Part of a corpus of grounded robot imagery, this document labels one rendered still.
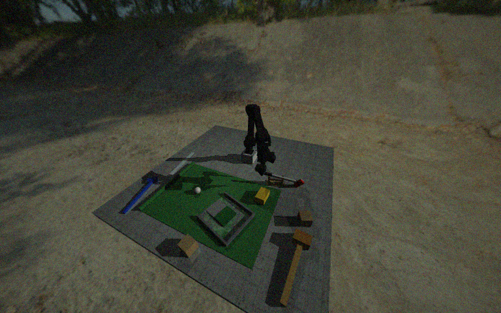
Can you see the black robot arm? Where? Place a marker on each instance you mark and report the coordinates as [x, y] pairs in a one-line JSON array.
[[262, 135]]

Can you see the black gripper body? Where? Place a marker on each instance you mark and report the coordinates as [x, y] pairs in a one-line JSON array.
[[260, 167]]

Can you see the green flat mat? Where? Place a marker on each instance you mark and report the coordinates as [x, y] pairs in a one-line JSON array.
[[178, 206]]

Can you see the yellow block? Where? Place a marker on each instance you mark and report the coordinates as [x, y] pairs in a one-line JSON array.
[[262, 195]]

